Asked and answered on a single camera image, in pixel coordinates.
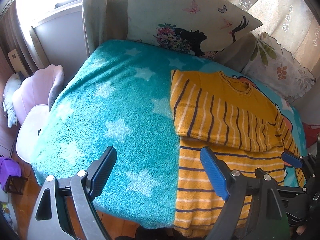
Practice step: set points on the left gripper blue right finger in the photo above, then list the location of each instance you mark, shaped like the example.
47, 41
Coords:
267, 218

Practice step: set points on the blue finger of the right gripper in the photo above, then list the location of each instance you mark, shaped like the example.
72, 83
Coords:
291, 160

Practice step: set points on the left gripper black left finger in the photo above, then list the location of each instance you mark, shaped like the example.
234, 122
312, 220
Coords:
50, 218

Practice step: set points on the yellow striped knit sweater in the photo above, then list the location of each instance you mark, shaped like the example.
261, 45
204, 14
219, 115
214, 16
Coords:
232, 117

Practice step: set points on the purple toy object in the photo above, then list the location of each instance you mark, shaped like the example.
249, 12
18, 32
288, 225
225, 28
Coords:
8, 167

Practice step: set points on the white leaf print pillow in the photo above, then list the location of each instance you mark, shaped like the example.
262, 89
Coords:
275, 67

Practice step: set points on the pink shell-shaped chair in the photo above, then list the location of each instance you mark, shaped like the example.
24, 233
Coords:
32, 103

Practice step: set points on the teal star fleece blanket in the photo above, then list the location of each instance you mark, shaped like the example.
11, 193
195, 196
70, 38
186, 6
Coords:
120, 97

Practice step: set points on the white cloth on chair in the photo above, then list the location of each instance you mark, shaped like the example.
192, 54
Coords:
13, 83

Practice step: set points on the cream lady silhouette pillow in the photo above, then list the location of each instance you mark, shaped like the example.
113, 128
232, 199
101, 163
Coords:
196, 27

